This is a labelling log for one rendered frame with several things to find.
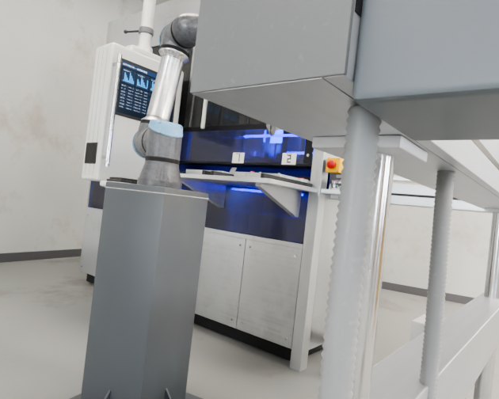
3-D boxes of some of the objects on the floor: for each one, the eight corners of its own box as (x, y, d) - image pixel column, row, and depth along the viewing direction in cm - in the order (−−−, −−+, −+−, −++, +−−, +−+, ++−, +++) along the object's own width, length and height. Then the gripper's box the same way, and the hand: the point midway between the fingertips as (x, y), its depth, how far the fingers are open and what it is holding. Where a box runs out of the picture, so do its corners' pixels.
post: (296, 364, 198) (342, -51, 201) (306, 368, 195) (353, -55, 197) (289, 367, 193) (336, -59, 196) (299, 371, 190) (348, -63, 192)
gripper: (293, 92, 180) (287, 138, 180) (276, 93, 186) (271, 138, 186) (282, 85, 174) (276, 134, 173) (265, 88, 179) (260, 134, 179)
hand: (271, 132), depth 177 cm, fingers closed
